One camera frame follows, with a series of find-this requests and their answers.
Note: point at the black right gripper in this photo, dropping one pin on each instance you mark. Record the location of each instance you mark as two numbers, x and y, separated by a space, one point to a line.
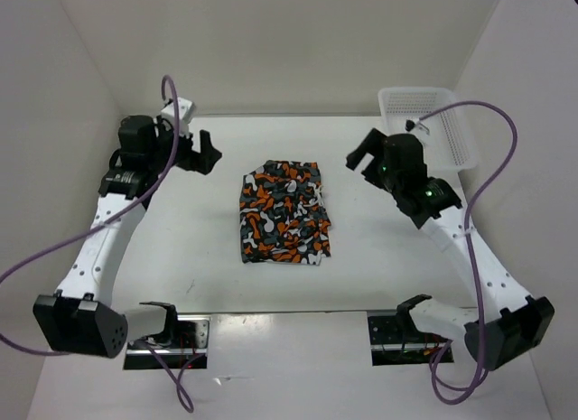
373 144

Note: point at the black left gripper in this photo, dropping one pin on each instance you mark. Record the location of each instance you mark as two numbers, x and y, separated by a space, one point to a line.
204 162

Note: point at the orange grey camouflage shorts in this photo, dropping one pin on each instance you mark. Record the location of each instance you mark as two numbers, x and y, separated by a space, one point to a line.
282 215

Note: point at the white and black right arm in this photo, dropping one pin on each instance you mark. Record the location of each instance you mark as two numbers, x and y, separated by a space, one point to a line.
508 320

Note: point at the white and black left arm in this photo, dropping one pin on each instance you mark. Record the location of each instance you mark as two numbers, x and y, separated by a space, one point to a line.
78 317

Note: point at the white perforated plastic basket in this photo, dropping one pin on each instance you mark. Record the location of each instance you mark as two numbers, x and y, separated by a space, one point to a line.
447 138

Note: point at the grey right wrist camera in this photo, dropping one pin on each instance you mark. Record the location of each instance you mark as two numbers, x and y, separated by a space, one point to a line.
416 125

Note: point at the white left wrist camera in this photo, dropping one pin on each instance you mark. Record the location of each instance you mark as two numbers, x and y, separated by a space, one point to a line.
179 114

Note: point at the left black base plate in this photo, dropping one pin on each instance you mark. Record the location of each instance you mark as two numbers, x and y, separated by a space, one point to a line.
184 344

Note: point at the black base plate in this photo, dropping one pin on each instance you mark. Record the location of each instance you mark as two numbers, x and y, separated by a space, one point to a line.
391 346
184 344

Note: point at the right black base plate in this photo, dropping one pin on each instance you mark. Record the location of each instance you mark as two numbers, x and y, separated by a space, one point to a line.
391 346

